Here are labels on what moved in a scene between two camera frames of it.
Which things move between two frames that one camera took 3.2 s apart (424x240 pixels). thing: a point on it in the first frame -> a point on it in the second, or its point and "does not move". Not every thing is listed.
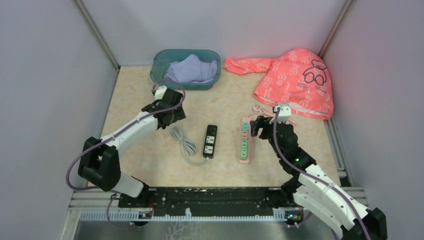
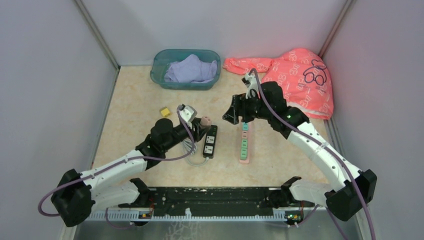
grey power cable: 190,148 does not move
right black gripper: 261,122 -> 240,103
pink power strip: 245,141 does not move
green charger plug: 245,126 does not move
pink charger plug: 244,135 does not move
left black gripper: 178,114 -> 200,130
